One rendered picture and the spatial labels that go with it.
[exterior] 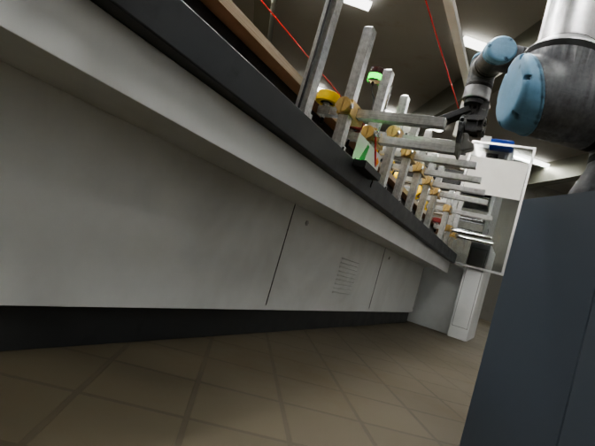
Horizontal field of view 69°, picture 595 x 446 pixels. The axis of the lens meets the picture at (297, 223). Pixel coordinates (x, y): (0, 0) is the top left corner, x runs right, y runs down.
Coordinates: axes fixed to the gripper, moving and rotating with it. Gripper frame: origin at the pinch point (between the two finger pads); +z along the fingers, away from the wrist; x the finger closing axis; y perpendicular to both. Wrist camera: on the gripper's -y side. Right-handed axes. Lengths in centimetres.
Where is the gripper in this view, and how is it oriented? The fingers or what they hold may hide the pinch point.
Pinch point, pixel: (455, 155)
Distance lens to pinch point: 163.2
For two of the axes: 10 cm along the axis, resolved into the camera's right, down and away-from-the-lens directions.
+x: 4.6, 1.9, 8.7
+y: 8.5, 1.9, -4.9
